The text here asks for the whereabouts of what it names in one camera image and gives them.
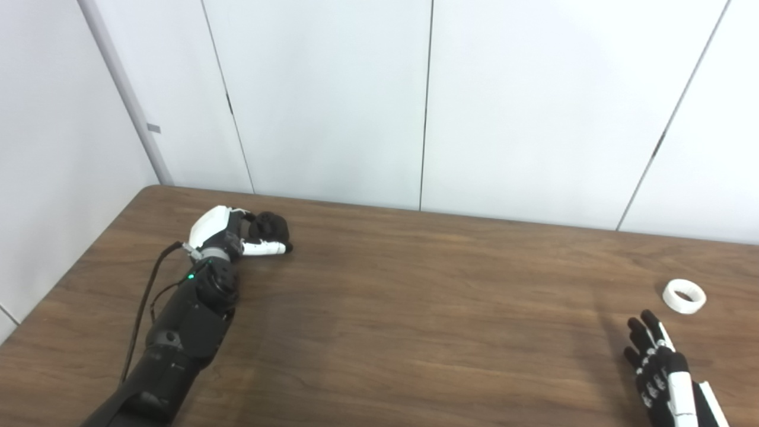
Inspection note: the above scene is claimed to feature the white ring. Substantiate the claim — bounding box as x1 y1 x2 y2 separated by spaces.
662 279 707 316

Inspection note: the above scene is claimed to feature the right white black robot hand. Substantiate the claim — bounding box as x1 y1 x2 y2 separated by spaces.
623 310 731 427

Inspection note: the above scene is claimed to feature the round black part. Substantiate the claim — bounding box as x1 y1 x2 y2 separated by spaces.
248 211 291 245

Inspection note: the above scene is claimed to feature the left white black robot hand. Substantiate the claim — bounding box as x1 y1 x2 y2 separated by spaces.
189 205 294 262

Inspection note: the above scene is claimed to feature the grey wall corner trim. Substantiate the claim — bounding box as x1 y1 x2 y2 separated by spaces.
77 0 174 186

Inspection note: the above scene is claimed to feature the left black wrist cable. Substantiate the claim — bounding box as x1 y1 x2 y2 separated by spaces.
120 240 199 383

